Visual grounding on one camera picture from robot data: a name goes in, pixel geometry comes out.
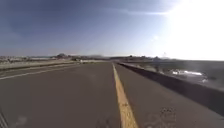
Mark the grey asphalt road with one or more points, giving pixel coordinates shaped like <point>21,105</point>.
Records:
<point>73,96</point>

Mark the distant buildings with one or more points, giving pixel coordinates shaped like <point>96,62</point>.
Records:
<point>50,57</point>

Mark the low concrete barrier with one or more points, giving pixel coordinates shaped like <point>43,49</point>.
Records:
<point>180,86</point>

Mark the robot's own part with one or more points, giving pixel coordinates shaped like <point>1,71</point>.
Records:
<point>2,120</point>

